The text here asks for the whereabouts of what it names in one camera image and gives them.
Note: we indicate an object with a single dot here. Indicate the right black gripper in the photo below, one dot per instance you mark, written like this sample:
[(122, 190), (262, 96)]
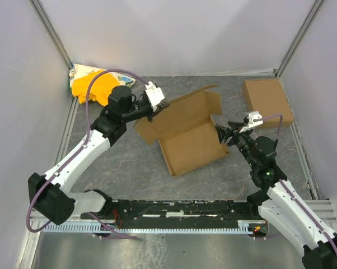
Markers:
[(231, 134)]

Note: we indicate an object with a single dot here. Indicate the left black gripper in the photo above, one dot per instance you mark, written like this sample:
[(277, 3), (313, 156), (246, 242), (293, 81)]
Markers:
[(150, 110)]

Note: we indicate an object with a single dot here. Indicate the brown cardboard box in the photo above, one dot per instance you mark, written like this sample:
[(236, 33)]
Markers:
[(186, 131), (267, 96)]

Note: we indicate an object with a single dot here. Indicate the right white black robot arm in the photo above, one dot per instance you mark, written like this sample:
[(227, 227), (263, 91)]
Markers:
[(278, 202)]

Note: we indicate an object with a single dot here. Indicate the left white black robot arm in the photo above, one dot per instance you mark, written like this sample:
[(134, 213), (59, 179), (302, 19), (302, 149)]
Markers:
[(50, 194)]

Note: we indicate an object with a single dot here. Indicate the closed brown cardboard box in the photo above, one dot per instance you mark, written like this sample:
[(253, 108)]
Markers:
[(267, 96)]

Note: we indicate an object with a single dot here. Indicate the yellow crumpled cloth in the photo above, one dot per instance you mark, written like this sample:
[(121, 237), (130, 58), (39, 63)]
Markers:
[(100, 90)]

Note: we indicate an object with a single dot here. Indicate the white patterned cloth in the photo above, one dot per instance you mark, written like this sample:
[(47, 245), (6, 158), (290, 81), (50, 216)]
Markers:
[(81, 76)]

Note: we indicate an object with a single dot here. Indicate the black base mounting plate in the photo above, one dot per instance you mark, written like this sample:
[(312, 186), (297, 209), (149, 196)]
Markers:
[(127, 212)]

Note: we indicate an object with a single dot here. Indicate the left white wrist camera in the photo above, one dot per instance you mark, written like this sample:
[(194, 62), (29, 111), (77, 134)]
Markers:
[(154, 94)]

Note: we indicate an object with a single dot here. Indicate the aluminium front rail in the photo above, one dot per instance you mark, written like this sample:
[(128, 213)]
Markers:
[(322, 208)]

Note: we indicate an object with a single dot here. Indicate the left aluminium frame post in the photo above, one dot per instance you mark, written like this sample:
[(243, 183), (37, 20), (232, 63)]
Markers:
[(49, 28)]

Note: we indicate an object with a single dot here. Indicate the aluminium frame post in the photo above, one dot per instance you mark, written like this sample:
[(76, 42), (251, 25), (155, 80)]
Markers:
[(297, 40), (49, 28)]

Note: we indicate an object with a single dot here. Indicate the light blue slotted cable duct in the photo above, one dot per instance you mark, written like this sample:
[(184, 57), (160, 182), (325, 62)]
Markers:
[(169, 226)]

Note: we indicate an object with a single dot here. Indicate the right aluminium frame post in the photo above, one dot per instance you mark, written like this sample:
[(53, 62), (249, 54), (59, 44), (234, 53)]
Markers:
[(297, 40)]

